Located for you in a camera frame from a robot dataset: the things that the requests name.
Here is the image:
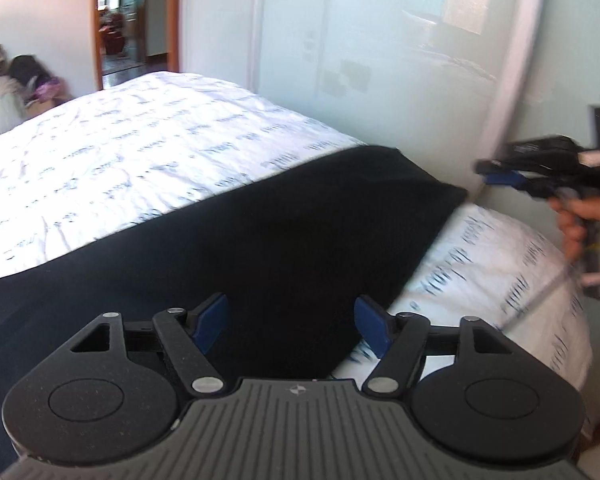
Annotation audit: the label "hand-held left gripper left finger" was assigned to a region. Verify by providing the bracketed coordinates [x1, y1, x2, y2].
[70, 293, 230, 397]

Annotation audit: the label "bed with script-printed sheet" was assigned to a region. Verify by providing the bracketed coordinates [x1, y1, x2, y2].
[0, 71, 595, 413]

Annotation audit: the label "black pants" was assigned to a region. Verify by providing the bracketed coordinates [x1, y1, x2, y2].
[0, 145, 470, 471]

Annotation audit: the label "thin grey cable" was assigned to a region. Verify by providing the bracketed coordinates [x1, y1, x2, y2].
[499, 267, 578, 332]

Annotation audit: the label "person's right hand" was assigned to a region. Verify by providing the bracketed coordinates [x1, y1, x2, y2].
[550, 194, 600, 262]

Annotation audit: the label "wooden door frame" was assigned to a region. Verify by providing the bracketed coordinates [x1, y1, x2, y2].
[90, 0, 182, 92]

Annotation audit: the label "pile of clothes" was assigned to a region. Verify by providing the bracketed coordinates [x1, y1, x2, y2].
[0, 35, 77, 128]

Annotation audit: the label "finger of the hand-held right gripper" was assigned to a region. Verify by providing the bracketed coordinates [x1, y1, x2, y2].
[473, 158, 537, 194]

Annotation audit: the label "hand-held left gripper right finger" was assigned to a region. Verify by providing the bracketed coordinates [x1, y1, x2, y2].
[353, 295, 519, 402]

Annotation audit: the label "frosted glass sliding wardrobe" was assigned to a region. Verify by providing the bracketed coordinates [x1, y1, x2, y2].
[179, 0, 600, 233]

